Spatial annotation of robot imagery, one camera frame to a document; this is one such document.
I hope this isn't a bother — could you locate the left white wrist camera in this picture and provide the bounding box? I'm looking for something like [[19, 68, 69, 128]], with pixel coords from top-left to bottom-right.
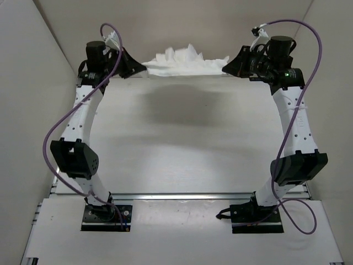
[[103, 31, 120, 51]]

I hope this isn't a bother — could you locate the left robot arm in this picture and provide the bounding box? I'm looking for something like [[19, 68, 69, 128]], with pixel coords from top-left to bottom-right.
[[50, 40, 146, 220]]

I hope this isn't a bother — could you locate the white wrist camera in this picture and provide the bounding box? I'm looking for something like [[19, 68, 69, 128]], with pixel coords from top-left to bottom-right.
[[250, 27, 270, 51], [103, 31, 120, 51]]

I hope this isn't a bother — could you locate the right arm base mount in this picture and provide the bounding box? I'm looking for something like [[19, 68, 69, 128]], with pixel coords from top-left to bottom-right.
[[216, 194, 284, 234]]

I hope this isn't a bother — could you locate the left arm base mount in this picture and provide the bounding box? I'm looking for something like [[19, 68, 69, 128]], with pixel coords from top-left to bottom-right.
[[81, 200, 133, 232]]

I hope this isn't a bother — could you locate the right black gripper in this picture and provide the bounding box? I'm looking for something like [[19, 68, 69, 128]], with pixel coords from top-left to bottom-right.
[[222, 47, 272, 80]]

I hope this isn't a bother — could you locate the white pleated skirt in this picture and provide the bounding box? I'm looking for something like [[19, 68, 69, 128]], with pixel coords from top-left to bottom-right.
[[143, 44, 229, 77]]

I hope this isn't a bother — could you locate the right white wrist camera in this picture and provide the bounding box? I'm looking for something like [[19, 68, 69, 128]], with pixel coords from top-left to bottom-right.
[[250, 27, 270, 51]]

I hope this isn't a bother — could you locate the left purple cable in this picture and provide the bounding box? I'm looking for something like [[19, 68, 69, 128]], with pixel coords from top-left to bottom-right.
[[42, 23, 124, 198]]

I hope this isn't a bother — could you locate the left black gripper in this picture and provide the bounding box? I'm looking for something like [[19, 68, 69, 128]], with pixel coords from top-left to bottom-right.
[[106, 45, 148, 77]]

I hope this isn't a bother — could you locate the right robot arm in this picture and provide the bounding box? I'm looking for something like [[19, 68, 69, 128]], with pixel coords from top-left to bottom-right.
[[222, 36, 328, 221]]

